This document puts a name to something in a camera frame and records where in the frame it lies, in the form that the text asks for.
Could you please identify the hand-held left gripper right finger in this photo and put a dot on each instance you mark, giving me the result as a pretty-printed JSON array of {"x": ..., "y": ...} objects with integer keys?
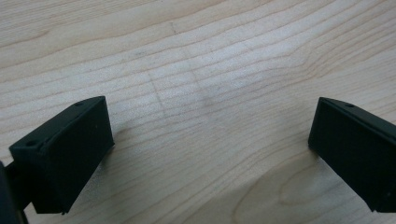
[{"x": 358, "y": 149}]

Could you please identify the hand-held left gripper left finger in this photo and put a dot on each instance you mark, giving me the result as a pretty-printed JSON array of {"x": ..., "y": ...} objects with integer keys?
[{"x": 62, "y": 155}]

